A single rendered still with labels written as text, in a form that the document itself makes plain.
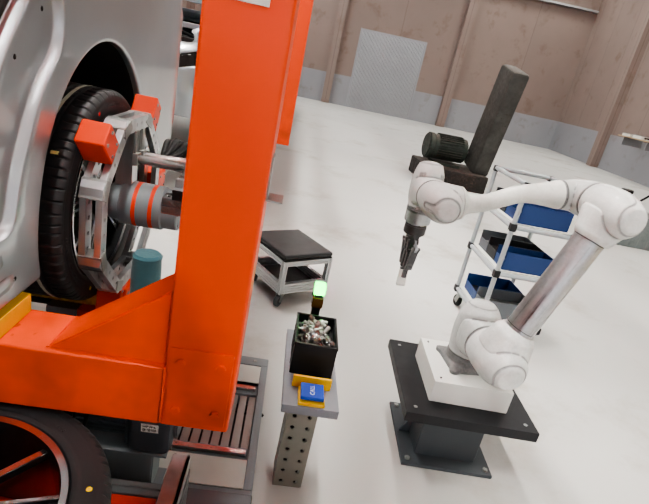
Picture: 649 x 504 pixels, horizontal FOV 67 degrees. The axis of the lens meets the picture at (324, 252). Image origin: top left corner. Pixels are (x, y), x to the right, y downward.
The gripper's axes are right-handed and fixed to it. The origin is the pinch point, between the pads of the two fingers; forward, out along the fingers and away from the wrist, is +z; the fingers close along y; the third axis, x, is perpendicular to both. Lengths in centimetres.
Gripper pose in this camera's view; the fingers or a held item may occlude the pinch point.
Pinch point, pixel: (402, 276)
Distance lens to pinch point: 177.5
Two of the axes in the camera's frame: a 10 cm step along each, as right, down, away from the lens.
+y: -1.4, -3.9, 9.1
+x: -9.7, -1.1, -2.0
